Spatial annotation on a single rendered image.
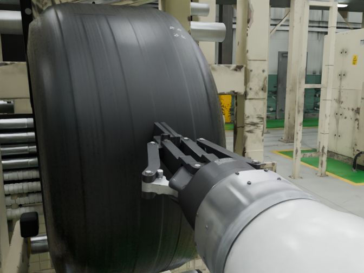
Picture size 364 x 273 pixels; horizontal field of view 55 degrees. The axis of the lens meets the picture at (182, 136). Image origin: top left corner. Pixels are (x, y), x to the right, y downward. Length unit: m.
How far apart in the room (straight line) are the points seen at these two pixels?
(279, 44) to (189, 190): 11.16
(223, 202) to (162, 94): 0.30
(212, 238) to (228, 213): 0.02
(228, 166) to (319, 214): 0.10
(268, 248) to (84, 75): 0.37
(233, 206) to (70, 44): 0.38
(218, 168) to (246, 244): 0.09
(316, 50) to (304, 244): 11.95
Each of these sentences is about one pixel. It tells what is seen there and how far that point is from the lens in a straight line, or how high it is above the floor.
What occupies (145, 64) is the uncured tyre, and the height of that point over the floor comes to 1.33.
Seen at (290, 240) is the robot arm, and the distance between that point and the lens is 0.19.
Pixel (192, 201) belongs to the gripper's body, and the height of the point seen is 1.21.
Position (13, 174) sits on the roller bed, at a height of 1.04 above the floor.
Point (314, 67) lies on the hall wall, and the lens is 12.08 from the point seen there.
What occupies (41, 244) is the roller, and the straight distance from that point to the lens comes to 0.95.
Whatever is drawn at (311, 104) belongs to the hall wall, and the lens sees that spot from 12.09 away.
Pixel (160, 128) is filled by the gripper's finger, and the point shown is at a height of 1.24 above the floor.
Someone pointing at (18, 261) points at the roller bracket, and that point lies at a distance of 0.80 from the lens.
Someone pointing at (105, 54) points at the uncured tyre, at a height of 1.34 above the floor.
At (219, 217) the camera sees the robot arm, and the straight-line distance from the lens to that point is 0.24.
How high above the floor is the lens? 1.31
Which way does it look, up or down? 10 degrees down
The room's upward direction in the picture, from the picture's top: straight up
